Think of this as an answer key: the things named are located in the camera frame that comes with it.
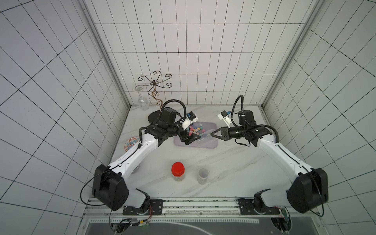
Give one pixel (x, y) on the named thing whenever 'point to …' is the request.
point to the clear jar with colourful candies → (204, 134)
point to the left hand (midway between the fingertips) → (192, 131)
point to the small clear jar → (203, 175)
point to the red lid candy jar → (177, 170)
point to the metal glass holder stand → (156, 84)
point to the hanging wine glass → (142, 102)
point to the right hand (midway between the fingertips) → (212, 131)
